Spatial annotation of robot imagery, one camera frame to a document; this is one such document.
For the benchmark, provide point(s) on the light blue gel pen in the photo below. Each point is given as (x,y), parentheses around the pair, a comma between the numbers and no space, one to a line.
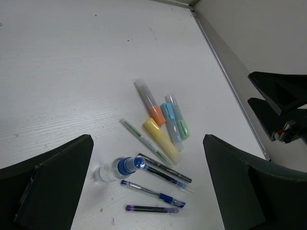
(180,185)

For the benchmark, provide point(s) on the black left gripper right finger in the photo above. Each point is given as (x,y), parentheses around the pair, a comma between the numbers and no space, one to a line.
(253,193)

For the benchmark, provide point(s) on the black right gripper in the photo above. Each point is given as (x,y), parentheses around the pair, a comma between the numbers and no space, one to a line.
(280,113)

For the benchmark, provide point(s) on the green cap highlighter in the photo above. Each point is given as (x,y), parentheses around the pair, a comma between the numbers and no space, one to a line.
(180,121)

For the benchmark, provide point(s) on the yellow highlighter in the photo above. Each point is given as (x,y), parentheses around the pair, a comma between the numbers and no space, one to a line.
(163,141)

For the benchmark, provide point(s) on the aluminium table edge rail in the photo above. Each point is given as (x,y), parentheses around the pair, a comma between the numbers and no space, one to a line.
(235,73)

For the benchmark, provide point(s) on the black marker pen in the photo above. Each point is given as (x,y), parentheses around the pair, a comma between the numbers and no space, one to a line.
(165,168)

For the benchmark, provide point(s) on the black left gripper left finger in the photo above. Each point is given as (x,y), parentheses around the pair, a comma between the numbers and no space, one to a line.
(43,192)

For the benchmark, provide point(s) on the orange cap highlighter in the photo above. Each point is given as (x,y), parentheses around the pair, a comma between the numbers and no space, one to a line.
(149,101)

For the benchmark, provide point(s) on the blue cap highlighter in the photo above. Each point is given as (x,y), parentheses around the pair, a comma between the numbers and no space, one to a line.
(171,125)

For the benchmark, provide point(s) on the thin green white pen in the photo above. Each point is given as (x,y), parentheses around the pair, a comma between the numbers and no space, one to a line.
(145,141)

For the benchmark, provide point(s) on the blue grip gel pen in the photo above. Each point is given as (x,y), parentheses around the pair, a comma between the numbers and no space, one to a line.
(166,198)

